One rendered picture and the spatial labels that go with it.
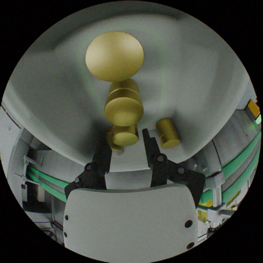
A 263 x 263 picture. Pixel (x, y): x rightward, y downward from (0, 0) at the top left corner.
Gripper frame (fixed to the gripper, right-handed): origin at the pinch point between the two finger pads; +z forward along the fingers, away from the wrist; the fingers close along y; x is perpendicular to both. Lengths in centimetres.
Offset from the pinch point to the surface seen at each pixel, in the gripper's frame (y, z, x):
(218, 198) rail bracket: 12.4, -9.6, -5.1
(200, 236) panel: 27, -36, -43
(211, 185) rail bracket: 11.5, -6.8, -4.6
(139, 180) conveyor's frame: 0.2, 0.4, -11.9
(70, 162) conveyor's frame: -22.4, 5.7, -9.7
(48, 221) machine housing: -73, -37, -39
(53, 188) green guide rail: -35.7, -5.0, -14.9
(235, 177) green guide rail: 21.3, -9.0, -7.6
